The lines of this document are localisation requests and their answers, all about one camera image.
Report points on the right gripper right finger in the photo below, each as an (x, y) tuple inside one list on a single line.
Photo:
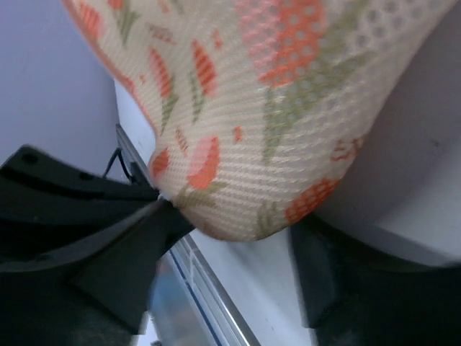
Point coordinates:
[(353, 294)]

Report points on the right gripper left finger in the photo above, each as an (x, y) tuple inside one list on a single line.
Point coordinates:
[(72, 240)]

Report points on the aluminium frame rail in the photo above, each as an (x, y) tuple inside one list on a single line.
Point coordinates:
[(189, 306)]

